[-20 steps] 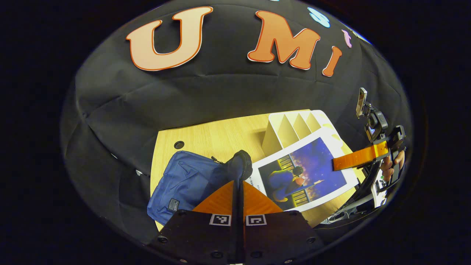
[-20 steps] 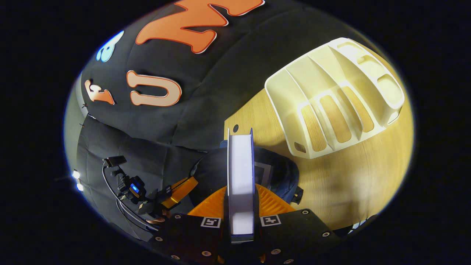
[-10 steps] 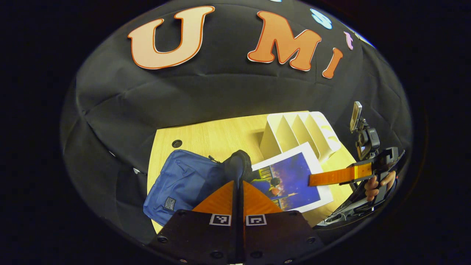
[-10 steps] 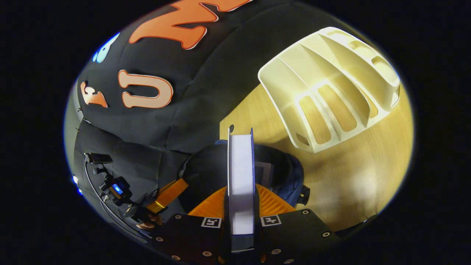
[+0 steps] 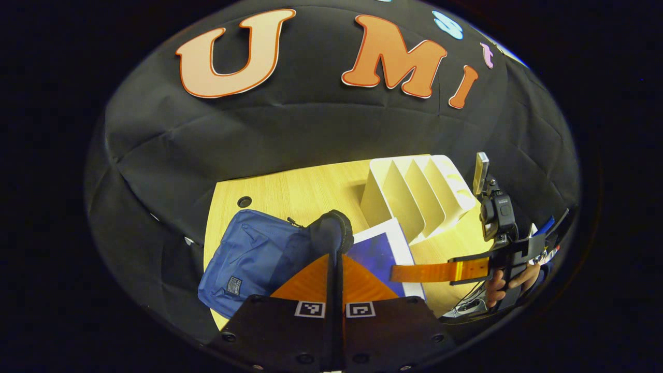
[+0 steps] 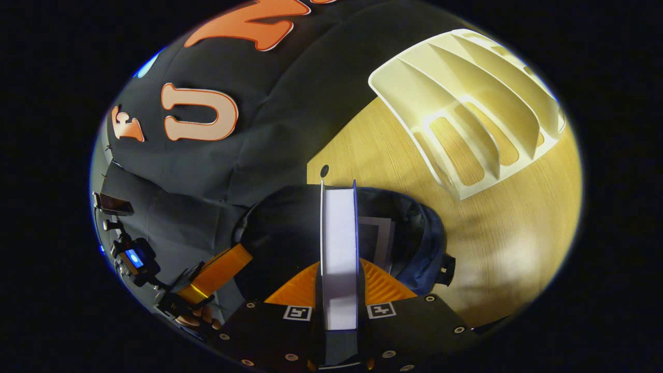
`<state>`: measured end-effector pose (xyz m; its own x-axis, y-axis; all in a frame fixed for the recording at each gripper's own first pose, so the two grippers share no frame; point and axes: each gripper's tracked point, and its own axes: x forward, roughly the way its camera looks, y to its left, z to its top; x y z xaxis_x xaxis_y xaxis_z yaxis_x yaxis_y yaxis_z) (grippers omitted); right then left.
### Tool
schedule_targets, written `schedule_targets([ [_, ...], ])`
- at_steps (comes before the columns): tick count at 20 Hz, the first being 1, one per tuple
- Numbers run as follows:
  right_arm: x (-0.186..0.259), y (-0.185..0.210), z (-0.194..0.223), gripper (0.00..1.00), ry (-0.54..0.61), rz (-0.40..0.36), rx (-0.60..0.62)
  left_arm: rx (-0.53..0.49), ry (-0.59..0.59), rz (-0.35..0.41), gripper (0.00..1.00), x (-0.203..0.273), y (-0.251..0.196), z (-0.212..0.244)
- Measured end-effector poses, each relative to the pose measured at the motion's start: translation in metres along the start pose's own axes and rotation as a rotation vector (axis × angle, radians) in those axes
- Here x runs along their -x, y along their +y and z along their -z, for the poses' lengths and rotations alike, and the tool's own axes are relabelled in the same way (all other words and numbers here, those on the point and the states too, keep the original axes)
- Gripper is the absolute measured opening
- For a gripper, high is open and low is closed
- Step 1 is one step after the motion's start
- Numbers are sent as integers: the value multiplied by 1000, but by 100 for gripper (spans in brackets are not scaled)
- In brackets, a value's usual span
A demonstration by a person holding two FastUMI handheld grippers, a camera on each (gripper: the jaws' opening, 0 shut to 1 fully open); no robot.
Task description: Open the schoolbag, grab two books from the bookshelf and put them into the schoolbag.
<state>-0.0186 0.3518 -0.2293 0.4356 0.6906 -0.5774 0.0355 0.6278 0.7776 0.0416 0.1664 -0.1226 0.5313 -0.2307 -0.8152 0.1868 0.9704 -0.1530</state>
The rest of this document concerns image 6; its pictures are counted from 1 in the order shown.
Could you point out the phone on stand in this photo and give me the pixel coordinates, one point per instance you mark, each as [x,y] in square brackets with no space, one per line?
[115,204]

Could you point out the grey cover book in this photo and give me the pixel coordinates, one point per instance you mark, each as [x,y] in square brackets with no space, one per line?
[380,243]

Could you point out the black camera with screen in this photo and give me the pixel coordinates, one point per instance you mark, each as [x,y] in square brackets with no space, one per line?
[137,259]

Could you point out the blue schoolbag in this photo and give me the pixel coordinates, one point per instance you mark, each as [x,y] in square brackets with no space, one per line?
[282,228]

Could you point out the white bookshelf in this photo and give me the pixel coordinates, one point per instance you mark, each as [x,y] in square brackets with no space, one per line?
[414,83]

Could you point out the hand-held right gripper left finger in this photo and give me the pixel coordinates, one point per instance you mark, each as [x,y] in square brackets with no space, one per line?
[269,331]

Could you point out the blue cover book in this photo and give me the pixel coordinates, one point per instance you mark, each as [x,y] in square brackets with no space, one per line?
[339,243]

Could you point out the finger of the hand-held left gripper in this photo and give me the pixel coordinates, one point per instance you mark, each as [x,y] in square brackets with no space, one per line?
[217,269]

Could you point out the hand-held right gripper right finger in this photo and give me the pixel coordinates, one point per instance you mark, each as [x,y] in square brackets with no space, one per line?
[404,331]

